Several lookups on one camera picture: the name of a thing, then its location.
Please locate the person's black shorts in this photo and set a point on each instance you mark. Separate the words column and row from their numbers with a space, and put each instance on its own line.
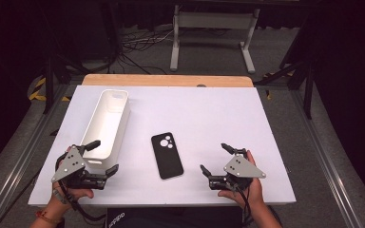
column 171, row 218

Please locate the yellow black hazard tape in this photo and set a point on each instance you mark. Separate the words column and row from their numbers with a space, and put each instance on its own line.
column 36, row 91

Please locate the black tripod stand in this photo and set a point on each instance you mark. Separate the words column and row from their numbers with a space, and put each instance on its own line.
column 49, row 85
column 307, row 95

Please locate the person's right hand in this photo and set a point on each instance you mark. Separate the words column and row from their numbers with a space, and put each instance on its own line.
column 255, row 190

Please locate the black phone case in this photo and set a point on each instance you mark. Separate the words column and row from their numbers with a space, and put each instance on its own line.
column 168, row 161

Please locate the wooden table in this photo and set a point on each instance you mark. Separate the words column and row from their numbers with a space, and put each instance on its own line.
column 164, row 80

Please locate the metal floor rail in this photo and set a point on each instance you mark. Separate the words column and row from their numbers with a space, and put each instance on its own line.
column 19, row 164
column 329, row 171

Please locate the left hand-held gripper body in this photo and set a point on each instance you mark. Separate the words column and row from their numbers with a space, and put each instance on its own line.
column 71, row 164

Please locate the person's left hand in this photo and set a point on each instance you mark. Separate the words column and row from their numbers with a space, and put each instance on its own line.
column 80, row 193

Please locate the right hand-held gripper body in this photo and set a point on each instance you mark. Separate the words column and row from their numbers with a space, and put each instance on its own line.
column 242, row 167

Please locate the white oblong plastic container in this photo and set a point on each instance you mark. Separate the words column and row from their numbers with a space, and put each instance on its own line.
column 107, row 126

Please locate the white board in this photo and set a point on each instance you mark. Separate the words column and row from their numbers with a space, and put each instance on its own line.
column 202, row 120

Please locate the grey metal stand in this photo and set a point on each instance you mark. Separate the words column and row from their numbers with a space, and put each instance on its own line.
column 215, row 20

